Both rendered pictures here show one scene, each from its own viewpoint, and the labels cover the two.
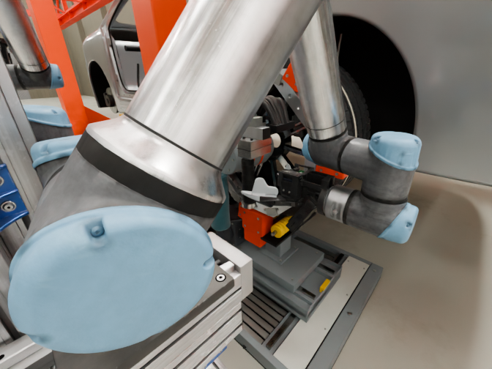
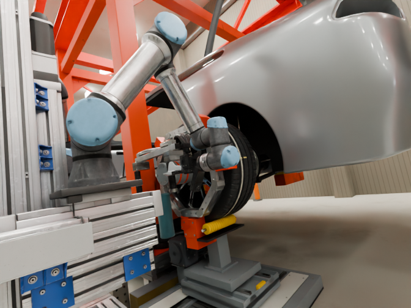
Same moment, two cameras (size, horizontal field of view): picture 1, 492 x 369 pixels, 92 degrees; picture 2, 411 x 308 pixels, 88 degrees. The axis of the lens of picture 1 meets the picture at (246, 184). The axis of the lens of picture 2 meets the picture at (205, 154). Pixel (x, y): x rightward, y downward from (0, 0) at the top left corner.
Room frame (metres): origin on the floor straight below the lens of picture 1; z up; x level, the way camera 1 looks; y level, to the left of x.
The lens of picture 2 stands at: (-0.42, -0.20, 0.79)
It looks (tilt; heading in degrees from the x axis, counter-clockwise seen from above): 7 degrees up; 1
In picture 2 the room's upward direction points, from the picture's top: 9 degrees counter-clockwise
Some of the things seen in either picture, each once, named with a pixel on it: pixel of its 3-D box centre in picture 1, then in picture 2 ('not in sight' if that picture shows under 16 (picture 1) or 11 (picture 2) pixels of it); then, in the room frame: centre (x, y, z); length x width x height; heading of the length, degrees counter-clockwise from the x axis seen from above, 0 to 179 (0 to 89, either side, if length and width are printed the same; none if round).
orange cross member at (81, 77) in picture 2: not in sight; (148, 95); (3.51, 0.78, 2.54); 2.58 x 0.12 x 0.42; 136
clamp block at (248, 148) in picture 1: (254, 145); (173, 155); (0.64, -0.03, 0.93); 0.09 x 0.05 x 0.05; 136
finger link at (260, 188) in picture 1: (259, 188); (171, 168); (0.51, -0.03, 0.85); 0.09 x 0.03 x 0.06; 82
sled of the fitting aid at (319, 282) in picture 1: (283, 266); (228, 282); (1.00, -0.20, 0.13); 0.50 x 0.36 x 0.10; 46
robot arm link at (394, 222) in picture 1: (379, 214); (222, 157); (0.38, -0.25, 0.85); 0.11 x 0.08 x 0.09; 46
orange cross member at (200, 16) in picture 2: not in sight; (222, 38); (2.18, -0.62, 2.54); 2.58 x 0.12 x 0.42; 136
